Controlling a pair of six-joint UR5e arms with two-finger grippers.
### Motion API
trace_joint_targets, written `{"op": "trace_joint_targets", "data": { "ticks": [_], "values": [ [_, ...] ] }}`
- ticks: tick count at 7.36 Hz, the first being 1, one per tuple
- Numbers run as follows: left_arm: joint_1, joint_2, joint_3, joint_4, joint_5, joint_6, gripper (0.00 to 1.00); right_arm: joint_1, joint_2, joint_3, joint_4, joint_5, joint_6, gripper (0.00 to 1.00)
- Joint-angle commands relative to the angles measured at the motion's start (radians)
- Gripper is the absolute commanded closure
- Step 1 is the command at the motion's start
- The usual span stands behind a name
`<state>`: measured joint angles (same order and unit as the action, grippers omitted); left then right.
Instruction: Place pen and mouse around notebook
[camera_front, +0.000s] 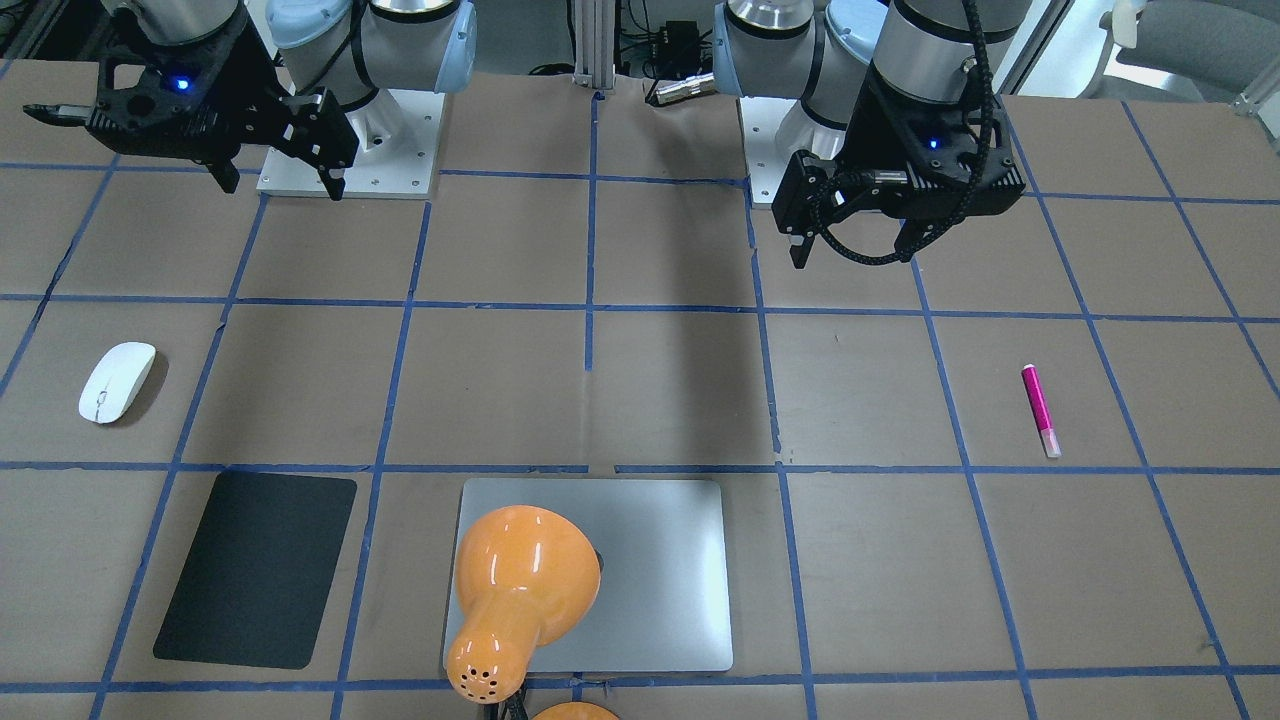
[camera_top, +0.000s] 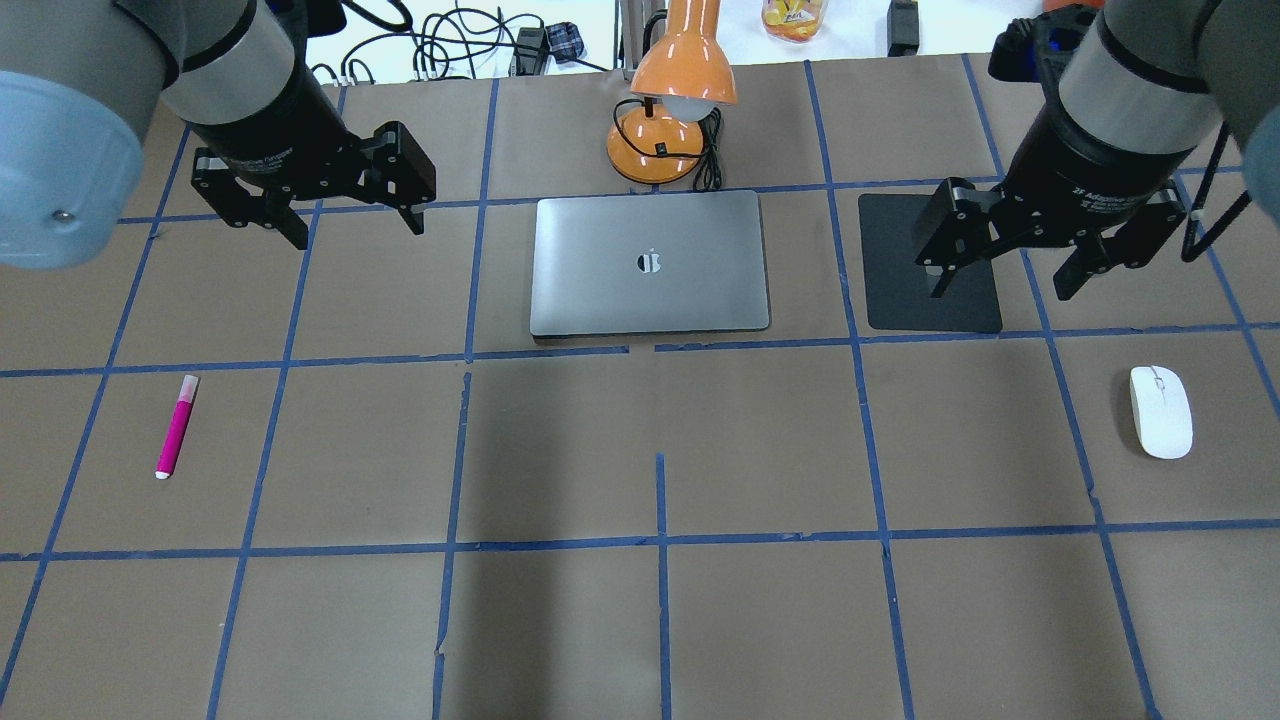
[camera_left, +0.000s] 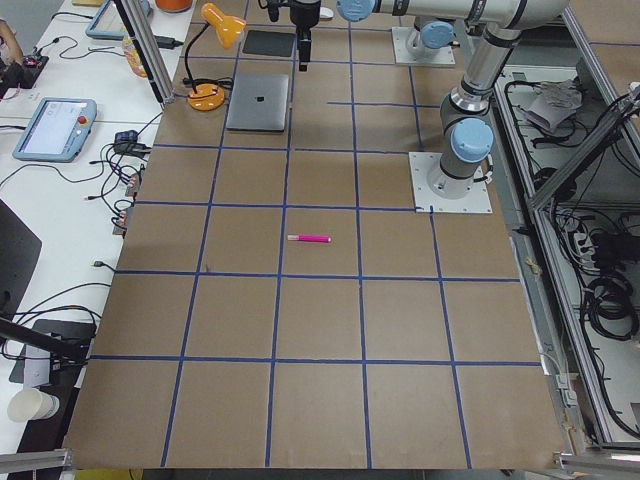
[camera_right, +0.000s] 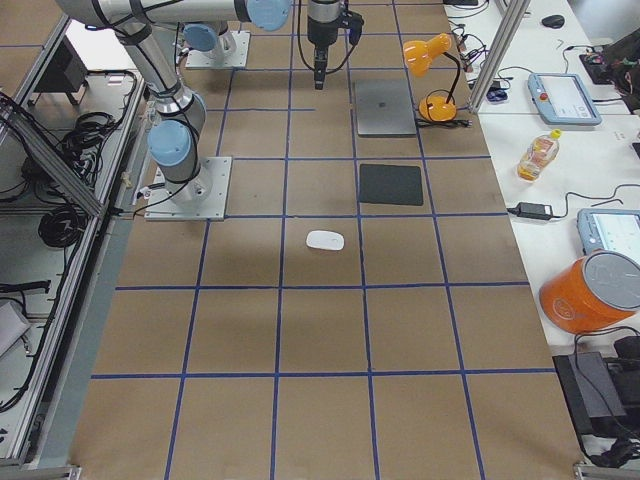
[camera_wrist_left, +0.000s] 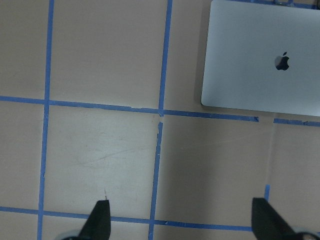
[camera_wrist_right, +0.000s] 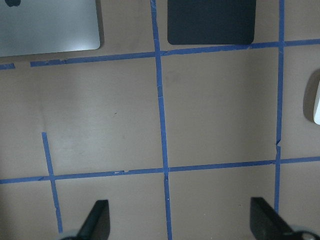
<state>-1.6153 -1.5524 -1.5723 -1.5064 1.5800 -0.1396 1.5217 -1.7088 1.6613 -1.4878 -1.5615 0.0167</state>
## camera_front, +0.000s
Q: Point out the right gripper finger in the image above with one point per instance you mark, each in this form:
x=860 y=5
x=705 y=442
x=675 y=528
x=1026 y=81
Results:
x=333 y=180
x=225 y=172

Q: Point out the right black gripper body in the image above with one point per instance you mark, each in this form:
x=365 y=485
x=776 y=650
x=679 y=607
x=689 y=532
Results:
x=252 y=92

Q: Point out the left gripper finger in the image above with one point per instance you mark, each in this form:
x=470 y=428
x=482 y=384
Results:
x=801 y=246
x=914 y=236

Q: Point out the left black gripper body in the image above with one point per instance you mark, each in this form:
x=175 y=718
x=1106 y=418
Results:
x=862 y=152

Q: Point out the pink marker pen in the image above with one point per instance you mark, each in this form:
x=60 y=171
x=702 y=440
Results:
x=1041 y=412

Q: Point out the white computer mouse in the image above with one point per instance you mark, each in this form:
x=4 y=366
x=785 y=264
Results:
x=115 y=381

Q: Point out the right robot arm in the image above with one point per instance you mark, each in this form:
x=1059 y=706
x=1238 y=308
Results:
x=346 y=96

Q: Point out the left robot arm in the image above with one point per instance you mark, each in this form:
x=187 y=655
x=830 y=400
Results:
x=821 y=54

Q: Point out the silver laptop notebook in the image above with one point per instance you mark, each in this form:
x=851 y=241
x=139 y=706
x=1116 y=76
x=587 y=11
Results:
x=664 y=605

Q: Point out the black mousepad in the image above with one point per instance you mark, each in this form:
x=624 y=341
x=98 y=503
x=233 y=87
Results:
x=253 y=589

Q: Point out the black power adapter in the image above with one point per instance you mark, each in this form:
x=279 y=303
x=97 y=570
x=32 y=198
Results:
x=676 y=50

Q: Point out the grey office chair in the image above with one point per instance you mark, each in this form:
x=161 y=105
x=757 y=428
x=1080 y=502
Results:
x=1220 y=47

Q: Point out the orange desk lamp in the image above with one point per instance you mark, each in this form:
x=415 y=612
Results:
x=524 y=577

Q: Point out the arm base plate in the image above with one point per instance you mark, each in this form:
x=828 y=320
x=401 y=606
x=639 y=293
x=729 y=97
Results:
x=399 y=133
x=773 y=129

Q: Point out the aluminium frame post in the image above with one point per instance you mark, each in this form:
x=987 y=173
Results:
x=594 y=36

